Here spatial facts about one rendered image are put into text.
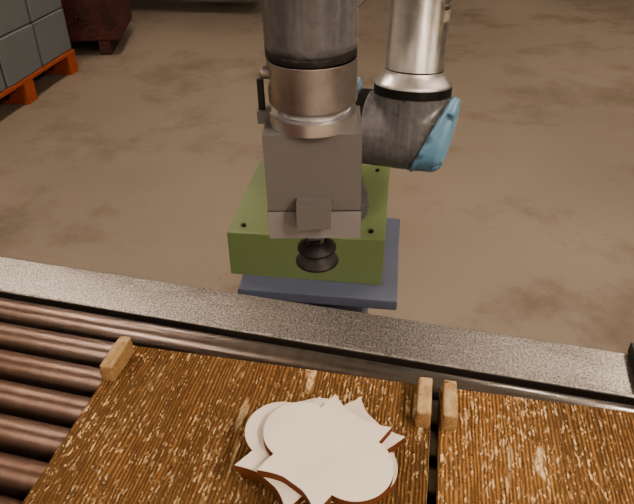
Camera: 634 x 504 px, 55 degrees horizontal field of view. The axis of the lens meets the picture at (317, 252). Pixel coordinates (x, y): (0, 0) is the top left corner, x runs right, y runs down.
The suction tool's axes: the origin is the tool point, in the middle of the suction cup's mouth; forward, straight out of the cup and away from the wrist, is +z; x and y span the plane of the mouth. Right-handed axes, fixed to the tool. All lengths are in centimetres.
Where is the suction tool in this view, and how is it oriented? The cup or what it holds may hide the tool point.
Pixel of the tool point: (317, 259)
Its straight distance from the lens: 61.7
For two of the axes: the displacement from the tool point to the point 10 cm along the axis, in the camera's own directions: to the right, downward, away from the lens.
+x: 0.3, -5.8, 8.1
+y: 10.0, 0.0, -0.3
